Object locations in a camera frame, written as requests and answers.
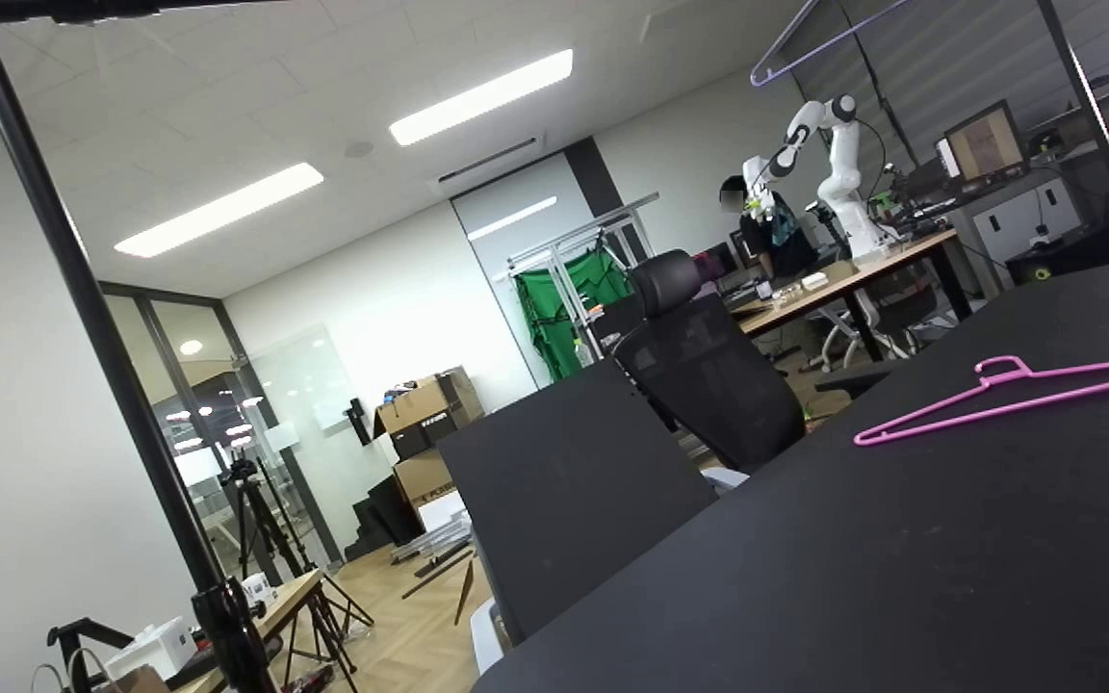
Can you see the black office chair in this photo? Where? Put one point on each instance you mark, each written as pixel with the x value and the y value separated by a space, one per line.
pixel 703 370

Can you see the green cloth on rack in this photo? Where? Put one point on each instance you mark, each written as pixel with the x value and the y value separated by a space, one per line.
pixel 551 334

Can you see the black upright board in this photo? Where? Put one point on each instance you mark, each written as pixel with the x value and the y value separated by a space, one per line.
pixel 567 488

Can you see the person in dark shirt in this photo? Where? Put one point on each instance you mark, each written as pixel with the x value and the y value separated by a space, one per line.
pixel 772 234

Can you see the computer monitor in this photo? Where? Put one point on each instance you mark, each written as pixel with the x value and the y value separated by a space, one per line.
pixel 984 146

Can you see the black rack pole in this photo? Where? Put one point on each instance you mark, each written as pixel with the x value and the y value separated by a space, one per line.
pixel 219 598

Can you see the pink wire hanger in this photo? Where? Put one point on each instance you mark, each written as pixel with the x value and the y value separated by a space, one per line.
pixel 1004 386

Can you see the wooden desk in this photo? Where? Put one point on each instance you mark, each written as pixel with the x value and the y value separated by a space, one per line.
pixel 844 279

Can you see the cardboard boxes stack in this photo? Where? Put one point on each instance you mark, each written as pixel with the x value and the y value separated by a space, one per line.
pixel 417 420

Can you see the black camera tripod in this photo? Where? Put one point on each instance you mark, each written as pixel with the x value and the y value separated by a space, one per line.
pixel 292 598

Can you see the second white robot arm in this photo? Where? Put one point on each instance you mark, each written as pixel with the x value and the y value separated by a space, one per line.
pixel 843 188

